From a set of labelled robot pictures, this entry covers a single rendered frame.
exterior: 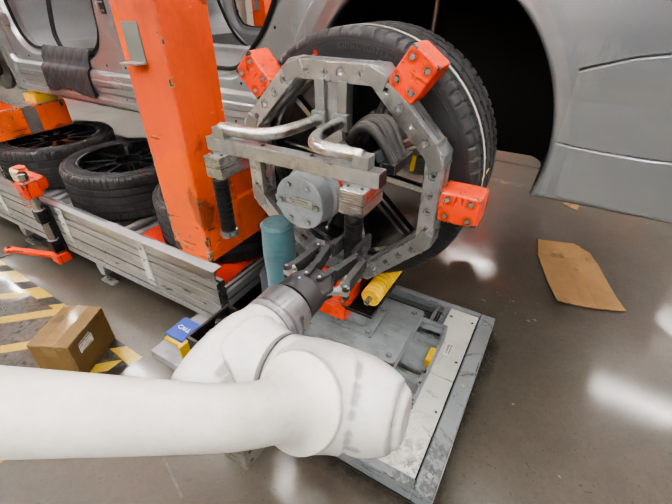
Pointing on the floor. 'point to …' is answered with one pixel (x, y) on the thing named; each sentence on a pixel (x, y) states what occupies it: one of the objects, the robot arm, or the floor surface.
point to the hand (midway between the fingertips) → (352, 244)
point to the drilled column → (245, 457)
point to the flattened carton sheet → (576, 276)
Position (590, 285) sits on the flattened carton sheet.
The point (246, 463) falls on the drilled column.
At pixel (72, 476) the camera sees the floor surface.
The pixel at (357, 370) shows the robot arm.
